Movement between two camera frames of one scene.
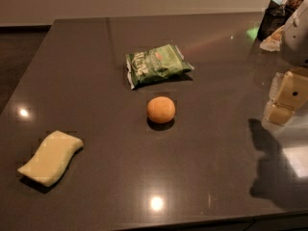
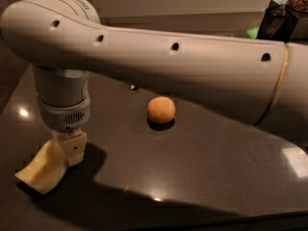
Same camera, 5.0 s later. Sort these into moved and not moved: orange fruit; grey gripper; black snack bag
Moved: grey gripper
Not moved: orange fruit; black snack bag
